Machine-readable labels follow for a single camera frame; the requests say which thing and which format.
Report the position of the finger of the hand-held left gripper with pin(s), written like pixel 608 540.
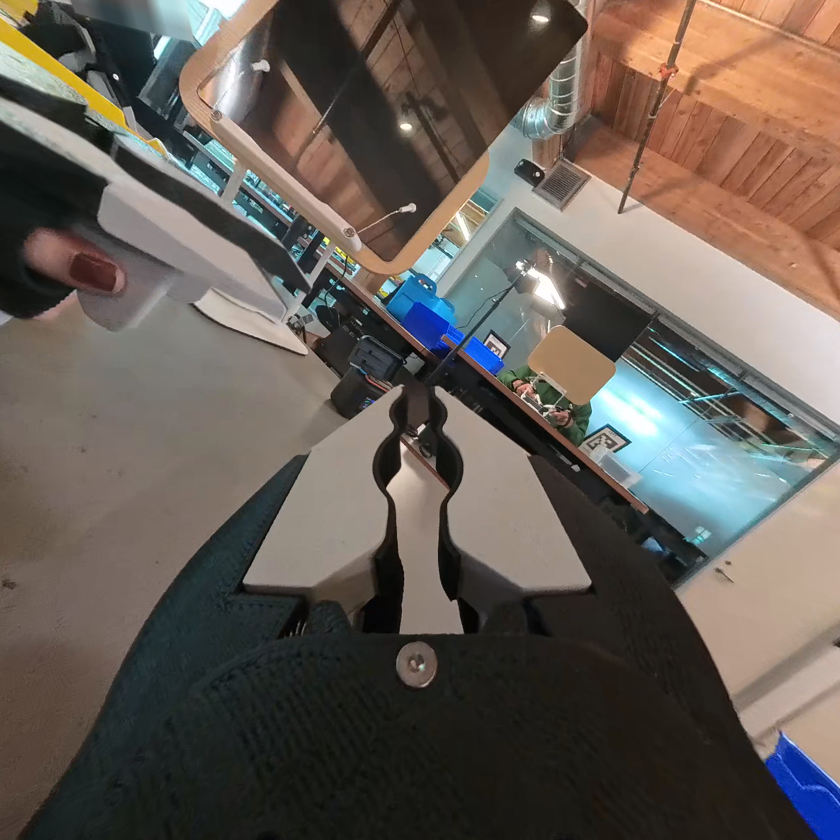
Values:
pixel 197 256

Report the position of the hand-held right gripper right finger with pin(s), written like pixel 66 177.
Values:
pixel 518 525

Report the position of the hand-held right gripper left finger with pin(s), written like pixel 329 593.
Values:
pixel 315 525

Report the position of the person's left hand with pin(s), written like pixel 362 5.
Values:
pixel 65 259

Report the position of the clear plastic box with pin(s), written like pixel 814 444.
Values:
pixel 617 469

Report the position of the framed tag placard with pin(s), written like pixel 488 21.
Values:
pixel 605 439
pixel 497 344

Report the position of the wood-edged desk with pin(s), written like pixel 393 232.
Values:
pixel 485 407

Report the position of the yellow box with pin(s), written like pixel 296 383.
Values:
pixel 16 39

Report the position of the black power station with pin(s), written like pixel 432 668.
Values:
pixel 367 380

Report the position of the glass office window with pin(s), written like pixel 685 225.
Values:
pixel 689 426

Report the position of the black light stand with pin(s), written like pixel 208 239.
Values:
pixel 485 318

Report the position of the black monitor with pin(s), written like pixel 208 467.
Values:
pixel 604 315

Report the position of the white door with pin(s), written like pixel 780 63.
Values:
pixel 774 590

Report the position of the vent grille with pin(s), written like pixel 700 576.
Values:
pixel 562 184

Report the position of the large blue plastic bin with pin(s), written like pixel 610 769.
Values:
pixel 807 794

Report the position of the black ceiling pipe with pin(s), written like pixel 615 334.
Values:
pixel 656 98

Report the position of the black wall device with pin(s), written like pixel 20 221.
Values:
pixel 529 171

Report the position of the silver air duct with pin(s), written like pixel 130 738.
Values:
pixel 558 85

